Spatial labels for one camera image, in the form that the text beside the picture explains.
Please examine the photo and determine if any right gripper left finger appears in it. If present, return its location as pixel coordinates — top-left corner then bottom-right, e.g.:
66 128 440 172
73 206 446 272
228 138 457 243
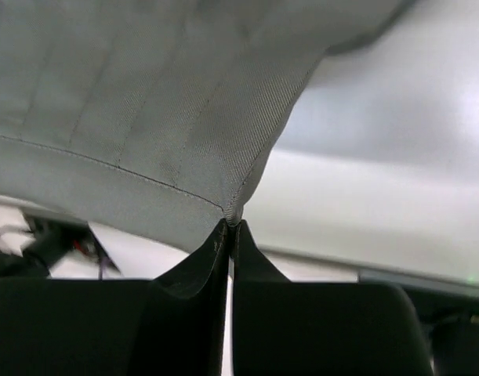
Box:
0 222 228 375

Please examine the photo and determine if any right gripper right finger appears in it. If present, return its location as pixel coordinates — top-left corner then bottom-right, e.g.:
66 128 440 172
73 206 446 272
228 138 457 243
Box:
232 222 433 375

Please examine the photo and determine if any grey pleated skirt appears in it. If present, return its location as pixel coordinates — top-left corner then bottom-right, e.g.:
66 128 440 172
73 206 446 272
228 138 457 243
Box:
0 1 410 251

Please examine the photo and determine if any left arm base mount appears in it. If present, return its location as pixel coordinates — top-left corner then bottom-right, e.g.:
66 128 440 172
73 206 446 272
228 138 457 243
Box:
0 209 121 280

